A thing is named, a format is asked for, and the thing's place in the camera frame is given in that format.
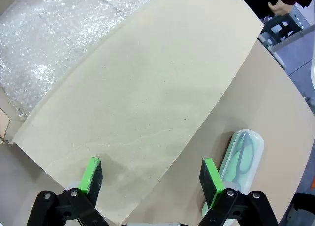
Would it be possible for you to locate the dark grey plastic stool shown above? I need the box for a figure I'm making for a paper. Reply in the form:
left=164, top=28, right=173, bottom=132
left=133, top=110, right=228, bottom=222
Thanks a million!
left=258, top=14, right=305, bottom=46

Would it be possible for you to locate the mint green glasses case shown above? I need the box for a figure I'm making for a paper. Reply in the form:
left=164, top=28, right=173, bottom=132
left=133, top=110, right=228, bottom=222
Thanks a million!
left=201, top=129, right=265, bottom=219

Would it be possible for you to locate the large open cardboard box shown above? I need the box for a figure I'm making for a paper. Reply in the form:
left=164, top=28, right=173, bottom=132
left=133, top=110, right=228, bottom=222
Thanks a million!
left=0, top=0, right=265, bottom=224

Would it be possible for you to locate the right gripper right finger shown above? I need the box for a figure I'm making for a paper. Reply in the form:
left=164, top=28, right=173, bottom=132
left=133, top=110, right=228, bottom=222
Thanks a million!
left=196, top=158, right=279, bottom=226

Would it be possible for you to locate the clear bubble wrap sheet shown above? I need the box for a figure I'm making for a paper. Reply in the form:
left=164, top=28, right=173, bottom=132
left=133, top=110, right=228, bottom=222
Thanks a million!
left=0, top=0, right=168, bottom=121

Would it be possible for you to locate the person's left hand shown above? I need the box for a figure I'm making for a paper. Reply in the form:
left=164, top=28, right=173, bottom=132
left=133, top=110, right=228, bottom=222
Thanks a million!
left=267, top=0, right=293, bottom=16

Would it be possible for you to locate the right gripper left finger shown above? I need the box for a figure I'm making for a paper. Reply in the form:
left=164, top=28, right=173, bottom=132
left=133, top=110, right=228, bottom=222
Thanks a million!
left=26, top=157, right=110, bottom=226

